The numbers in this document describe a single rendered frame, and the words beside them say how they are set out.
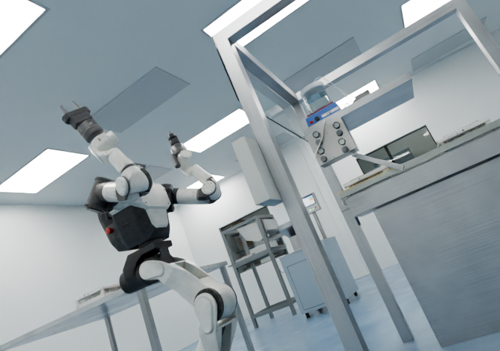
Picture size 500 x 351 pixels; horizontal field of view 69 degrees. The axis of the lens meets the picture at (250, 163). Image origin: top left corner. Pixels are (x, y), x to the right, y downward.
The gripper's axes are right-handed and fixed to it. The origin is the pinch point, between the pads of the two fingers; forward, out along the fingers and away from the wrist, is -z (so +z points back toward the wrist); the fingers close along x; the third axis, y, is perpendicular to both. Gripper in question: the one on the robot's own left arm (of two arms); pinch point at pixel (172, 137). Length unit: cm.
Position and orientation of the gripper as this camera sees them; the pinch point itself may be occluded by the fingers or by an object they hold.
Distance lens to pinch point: 229.5
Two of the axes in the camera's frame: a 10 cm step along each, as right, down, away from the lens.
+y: -8.8, 4.3, -2.0
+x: -1.4, -6.3, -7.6
